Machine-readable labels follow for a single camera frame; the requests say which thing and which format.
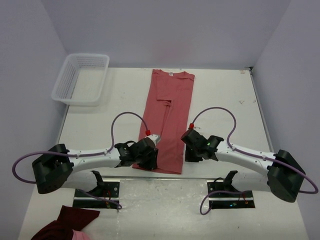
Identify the white plastic laundry basket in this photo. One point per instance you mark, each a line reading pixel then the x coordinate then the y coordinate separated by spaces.
pixel 81 79

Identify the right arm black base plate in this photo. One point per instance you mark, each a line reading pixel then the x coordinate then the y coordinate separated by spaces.
pixel 228 201

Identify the pink cloth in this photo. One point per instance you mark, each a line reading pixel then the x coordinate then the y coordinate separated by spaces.
pixel 80 235

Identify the dark maroon t-shirt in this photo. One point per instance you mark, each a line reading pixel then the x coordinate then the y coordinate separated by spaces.
pixel 69 219

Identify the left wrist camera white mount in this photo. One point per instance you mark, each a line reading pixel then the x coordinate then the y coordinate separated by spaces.
pixel 155 138

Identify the salmon red t-shirt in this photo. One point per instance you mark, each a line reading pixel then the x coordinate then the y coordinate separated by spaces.
pixel 166 114

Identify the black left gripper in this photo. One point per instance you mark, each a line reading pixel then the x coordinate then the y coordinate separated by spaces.
pixel 151 164

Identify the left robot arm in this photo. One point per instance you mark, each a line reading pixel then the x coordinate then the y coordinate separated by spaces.
pixel 75 169

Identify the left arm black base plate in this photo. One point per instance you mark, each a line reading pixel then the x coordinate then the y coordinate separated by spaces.
pixel 105 197

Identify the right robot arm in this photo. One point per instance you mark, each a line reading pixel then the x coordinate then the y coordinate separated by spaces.
pixel 278 173

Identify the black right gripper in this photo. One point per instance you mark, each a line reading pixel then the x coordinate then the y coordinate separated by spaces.
pixel 190 158

